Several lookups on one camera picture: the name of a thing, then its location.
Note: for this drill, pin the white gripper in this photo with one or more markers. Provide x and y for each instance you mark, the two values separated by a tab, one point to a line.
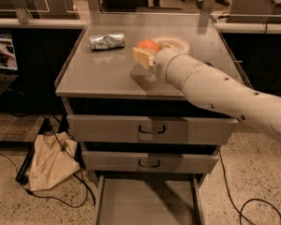
162	63

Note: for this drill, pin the orange fruit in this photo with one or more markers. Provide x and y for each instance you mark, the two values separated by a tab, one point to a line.
148	44

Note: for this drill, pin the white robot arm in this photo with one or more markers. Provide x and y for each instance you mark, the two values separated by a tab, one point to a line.
211	89

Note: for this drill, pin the grey metal drawer cabinet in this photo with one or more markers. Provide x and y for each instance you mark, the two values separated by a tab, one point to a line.
110	82

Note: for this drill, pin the top grey drawer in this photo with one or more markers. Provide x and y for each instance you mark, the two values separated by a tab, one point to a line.
124	129

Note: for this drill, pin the middle grey drawer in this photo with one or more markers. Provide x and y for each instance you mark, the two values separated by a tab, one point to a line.
128	162

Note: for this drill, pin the bottom open grey drawer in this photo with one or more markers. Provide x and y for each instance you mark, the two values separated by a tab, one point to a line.
148	199

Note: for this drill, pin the beige paper bowl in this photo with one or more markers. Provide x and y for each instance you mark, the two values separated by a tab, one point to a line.
181	46

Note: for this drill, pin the silver foil snack bag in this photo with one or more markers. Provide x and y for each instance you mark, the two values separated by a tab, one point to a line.
107	41

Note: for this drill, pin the dark blue snack bar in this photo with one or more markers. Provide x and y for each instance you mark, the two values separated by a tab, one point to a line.
209	64

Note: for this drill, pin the beige cloth bag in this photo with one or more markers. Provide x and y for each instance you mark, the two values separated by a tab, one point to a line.
53	161

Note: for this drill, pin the black laptop computer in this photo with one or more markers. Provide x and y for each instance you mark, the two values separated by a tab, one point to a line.
8	61

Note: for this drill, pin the black top drawer handle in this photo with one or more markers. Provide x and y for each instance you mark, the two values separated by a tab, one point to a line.
152	131

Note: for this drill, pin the black drawer handle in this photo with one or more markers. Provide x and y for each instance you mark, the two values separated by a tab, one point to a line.
149	165
152	131

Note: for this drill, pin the black middle drawer handle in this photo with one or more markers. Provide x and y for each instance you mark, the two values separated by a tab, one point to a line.
149	165

